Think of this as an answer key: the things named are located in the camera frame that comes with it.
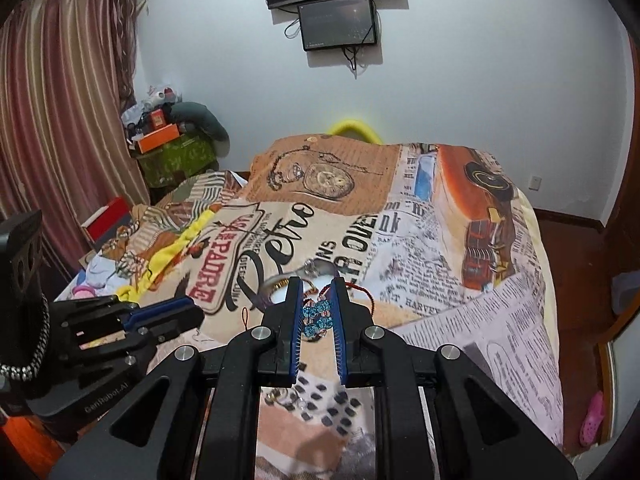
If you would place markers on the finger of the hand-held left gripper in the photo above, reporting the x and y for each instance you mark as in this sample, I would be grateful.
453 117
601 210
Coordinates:
180 319
160 309

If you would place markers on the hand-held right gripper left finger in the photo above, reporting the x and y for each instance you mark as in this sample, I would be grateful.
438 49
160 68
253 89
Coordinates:
295 310

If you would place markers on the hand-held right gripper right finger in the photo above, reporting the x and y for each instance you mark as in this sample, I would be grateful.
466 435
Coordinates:
340 320

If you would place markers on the small gold jewelry piece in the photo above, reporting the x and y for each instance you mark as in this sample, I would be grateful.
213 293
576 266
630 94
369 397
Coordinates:
280 400

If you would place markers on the yellow cloth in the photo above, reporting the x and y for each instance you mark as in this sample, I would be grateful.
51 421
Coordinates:
170 255

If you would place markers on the pile of clothes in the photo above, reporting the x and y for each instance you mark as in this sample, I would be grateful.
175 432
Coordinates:
107 270

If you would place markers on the red box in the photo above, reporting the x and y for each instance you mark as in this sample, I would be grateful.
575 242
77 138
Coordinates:
107 215

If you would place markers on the printed blanket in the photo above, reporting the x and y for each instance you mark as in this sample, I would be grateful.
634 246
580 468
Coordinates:
350 200

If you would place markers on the green patterned box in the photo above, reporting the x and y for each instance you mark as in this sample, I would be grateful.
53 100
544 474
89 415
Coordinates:
175 160

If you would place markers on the orange box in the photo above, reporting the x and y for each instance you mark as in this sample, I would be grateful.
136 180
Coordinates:
157 139

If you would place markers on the striped curtain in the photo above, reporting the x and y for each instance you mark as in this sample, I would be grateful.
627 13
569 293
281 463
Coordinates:
60 110

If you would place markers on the pink slipper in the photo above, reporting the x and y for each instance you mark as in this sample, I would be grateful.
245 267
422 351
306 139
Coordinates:
592 417

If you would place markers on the white wall socket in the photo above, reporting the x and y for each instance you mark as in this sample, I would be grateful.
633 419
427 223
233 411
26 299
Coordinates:
536 183

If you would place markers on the small black wall monitor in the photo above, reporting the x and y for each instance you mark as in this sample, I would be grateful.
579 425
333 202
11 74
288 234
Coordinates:
337 22

